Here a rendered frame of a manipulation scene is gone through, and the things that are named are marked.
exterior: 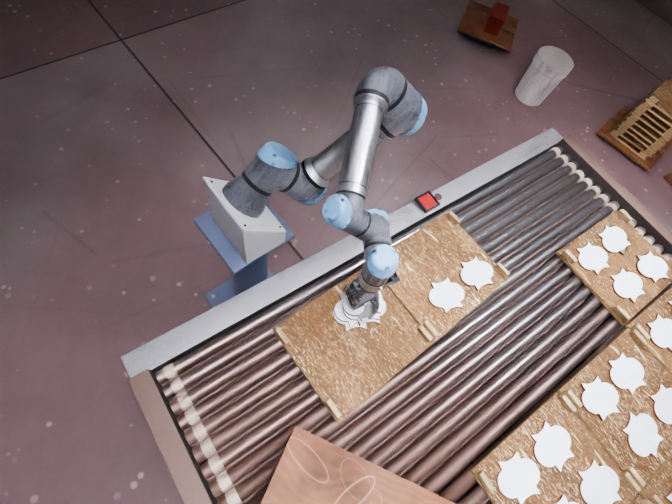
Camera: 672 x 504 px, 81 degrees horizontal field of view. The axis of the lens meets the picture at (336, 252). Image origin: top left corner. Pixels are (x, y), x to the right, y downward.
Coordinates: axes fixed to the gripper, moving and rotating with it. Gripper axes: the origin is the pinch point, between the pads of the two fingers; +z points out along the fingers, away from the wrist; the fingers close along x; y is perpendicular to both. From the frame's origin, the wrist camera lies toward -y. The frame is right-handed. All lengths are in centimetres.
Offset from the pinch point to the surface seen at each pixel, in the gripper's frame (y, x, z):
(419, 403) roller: -3.3, 35.9, 7.2
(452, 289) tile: -33.9, 8.4, 4.4
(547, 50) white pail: -266, -141, 66
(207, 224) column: 35, -52, 12
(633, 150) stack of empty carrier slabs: -301, -43, 91
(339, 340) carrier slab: 11.4, 7.6, 5.6
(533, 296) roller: -64, 23, 7
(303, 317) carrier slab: 18.9, -4.1, 5.6
